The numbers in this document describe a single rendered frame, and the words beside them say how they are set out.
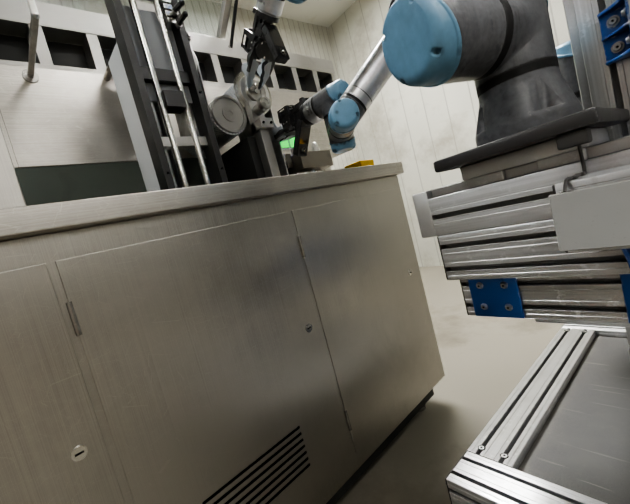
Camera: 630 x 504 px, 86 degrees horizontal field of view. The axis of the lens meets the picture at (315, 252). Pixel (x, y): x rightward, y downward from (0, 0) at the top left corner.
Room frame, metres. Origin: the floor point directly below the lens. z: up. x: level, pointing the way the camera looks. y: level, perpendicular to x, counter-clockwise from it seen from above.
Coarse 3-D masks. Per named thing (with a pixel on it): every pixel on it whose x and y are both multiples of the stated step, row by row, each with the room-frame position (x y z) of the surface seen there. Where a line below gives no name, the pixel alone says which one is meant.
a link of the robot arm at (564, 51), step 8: (560, 48) 0.87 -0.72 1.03; (568, 48) 0.85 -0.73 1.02; (560, 56) 0.87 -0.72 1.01; (568, 56) 0.85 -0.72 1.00; (560, 64) 0.87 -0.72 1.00; (568, 64) 0.85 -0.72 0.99; (568, 72) 0.86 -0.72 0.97; (568, 80) 0.86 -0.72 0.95; (576, 80) 0.85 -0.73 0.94; (576, 88) 0.85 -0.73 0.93
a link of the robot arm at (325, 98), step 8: (336, 80) 0.98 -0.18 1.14; (328, 88) 0.99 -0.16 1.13; (336, 88) 0.97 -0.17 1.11; (344, 88) 0.98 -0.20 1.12; (312, 96) 1.05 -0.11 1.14; (320, 96) 1.01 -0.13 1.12; (328, 96) 0.99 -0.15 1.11; (336, 96) 0.97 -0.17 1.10; (312, 104) 1.04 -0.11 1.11; (320, 104) 1.02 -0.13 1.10; (328, 104) 1.00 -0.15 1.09; (320, 112) 1.04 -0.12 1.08; (328, 112) 1.00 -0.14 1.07
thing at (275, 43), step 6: (270, 24) 1.05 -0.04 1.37; (264, 30) 1.04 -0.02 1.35; (270, 30) 1.04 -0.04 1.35; (276, 30) 1.05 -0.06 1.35; (264, 36) 1.04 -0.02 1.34; (270, 36) 1.03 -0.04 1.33; (276, 36) 1.04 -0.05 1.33; (270, 42) 1.03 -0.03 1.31; (276, 42) 1.04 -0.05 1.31; (282, 42) 1.05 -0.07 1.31; (270, 48) 1.04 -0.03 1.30; (276, 48) 1.03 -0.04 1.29; (282, 48) 1.04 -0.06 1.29; (276, 54) 1.03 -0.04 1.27; (282, 54) 1.03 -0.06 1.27; (276, 60) 1.04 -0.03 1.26; (282, 60) 1.04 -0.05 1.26
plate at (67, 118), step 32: (0, 64) 1.02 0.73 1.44; (0, 96) 1.01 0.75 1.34; (32, 96) 1.06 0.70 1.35; (64, 96) 1.11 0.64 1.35; (96, 96) 1.17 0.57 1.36; (288, 96) 1.75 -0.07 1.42; (32, 128) 1.04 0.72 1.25; (64, 128) 1.09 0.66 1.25; (96, 128) 1.15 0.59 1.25; (320, 128) 1.86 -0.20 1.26; (32, 160) 1.03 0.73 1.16; (64, 160) 1.08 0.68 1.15; (96, 160) 1.13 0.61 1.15; (128, 160) 1.20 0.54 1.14
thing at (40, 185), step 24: (24, 168) 1.01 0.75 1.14; (48, 168) 1.05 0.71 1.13; (72, 168) 1.09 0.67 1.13; (96, 168) 1.13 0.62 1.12; (120, 168) 1.18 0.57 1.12; (192, 168) 1.35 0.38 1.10; (24, 192) 1.00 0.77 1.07; (48, 192) 1.04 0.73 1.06; (72, 192) 1.08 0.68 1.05; (96, 192) 1.12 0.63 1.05; (120, 192) 1.16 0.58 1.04
